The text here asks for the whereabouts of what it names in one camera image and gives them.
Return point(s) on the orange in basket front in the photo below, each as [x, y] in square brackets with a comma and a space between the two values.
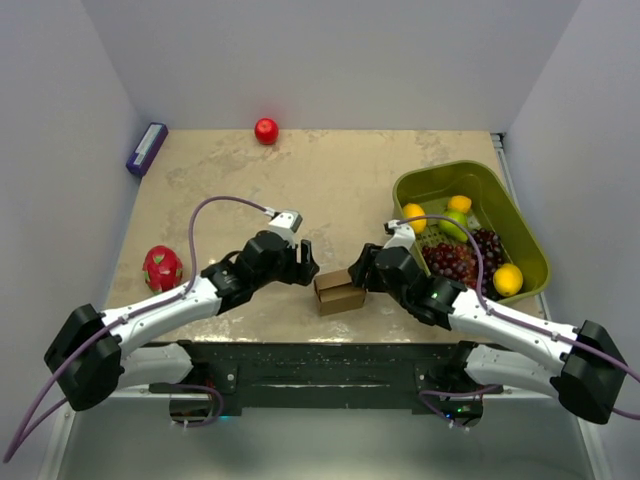
[416, 214]

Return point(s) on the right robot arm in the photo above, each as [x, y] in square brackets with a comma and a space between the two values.
[579, 366]

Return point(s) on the purple white rectangular box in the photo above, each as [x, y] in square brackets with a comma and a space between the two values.
[148, 147]

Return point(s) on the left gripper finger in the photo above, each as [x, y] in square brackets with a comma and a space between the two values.
[309, 271]
[306, 255]

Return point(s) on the olive green plastic basket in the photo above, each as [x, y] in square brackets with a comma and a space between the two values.
[492, 208]

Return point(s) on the red apple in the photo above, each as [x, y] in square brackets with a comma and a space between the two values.
[266, 131]

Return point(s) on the orange in basket back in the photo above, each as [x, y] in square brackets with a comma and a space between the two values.
[460, 203]

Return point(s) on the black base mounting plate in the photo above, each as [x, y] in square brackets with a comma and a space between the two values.
[419, 377]

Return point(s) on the green pear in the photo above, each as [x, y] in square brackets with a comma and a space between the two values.
[455, 225]

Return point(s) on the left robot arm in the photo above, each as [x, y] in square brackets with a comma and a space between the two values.
[87, 355]

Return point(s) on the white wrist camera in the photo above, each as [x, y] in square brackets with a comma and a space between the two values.
[285, 223]
[401, 235]

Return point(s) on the red dragon fruit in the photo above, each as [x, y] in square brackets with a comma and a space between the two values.
[162, 269]

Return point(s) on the brown cardboard box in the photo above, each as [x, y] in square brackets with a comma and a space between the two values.
[335, 293]

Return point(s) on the orange in basket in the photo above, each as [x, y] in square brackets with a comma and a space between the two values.
[460, 203]
[416, 214]
[508, 280]

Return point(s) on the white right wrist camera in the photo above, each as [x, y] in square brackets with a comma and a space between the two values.
[401, 235]

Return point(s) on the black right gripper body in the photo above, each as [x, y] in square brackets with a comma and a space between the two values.
[380, 285]

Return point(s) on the dark red grape bunch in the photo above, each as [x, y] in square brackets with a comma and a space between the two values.
[459, 262]

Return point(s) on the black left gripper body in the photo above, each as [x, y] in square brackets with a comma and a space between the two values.
[291, 271]

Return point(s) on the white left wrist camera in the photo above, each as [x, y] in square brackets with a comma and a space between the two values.
[285, 223]

